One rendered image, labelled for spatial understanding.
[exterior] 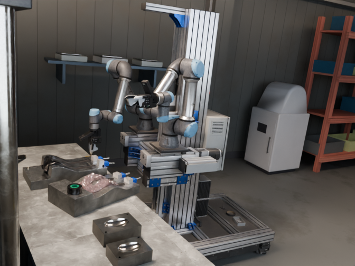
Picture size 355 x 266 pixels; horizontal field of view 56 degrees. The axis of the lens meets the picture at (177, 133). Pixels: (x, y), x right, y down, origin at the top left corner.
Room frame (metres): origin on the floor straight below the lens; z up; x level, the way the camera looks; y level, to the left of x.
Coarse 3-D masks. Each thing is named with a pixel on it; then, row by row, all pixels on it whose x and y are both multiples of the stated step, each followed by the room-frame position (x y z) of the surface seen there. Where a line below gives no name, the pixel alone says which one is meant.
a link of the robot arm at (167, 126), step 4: (172, 116) 2.34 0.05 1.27; (176, 116) 2.34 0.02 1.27; (168, 120) 2.32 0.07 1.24; (172, 120) 2.32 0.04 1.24; (176, 120) 2.31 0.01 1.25; (164, 124) 2.34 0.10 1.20; (168, 124) 2.32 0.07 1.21; (172, 124) 2.30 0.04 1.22; (164, 128) 2.34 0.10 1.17; (168, 128) 2.32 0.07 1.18; (172, 128) 2.30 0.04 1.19; (164, 132) 2.33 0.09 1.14; (168, 132) 2.32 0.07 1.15; (172, 132) 2.32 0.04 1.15
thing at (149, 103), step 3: (147, 93) 1.96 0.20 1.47; (156, 93) 2.00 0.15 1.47; (150, 96) 1.93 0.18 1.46; (156, 96) 1.98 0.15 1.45; (147, 99) 1.92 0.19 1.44; (150, 99) 1.92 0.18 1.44; (153, 99) 1.99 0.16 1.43; (156, 99) 1.98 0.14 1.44; (138, 102) 1.93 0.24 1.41; (144, 102) 1.90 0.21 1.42; (147, 102) 1.92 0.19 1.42; (150, 102) 1.92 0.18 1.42; (153, 102) 1.98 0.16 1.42; (156, 102) 1.98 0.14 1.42; (138, 105) 1.92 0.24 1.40; (144, 105) 1.90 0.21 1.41; (147, 105) 1.92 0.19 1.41; (150, 105) 1.92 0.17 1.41; (153, 105) 1.97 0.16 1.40; (147, 108) 1.90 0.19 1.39
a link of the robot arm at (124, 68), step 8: (120, 64) 2.59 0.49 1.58; (128, 64) 2.61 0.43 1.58; (120, 72) 2.58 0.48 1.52; (128, 72) 2.57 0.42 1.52; (120, 80) 2.57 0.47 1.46; (128, 80) 2.57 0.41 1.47; (120, 88) 2.55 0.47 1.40; (120, 96) 2.53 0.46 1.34; (120, 104) 2.52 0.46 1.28; (112, 112) 2.52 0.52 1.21; (120, 112) 2.53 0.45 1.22; (112, 120) 2.50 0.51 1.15; (120, 120) 2.50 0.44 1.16
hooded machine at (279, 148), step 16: (272, 96) 5.11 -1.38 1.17; (288, 96) 4.89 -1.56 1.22; (304, 96) 5.06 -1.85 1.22; (256, 112) 5.17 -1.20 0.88; (272, 112) 4.90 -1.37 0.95; (288, 112) 4.92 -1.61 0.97; (304, 112) 5.10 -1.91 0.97; (256, 128) 5.12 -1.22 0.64; (272, 128) 4.84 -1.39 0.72; (288, 128) 4.90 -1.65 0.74; (304, 128) 5.08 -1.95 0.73; (256, 144) 5.07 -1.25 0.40; (272, 144) 4.80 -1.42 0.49; (288, 144) 4.93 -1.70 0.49; (256, 160) 5.02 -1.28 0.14; (272, 160) 4.78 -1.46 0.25; (288, 160) 4.97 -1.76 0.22
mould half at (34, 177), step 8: (56, 160) 2.11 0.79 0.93; (64, 160) 2.22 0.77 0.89; (72, 160) 2.27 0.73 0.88; (24, 168) 2.09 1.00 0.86; (32, 168) 2.10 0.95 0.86; (40, 168) 2.11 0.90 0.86; (56, 168) 1.98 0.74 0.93; (64, 168) 2.01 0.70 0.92; (88, 168) 2.14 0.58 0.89; (96, 168) 2.14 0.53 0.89; (104, 168) 2.17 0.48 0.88; (24, 176) 2.05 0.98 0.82; (32, 176) 1.97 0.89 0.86; (40, 176) 1.99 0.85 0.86; (48, 176) 1.99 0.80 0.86; (56, 176) 1.98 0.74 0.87; (64, 176) 2.02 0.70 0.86; (72, 176) 2.05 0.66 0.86; (80, 176) 2.08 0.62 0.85; (32, 184) 1.90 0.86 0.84; (40, 184) 1.93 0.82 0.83
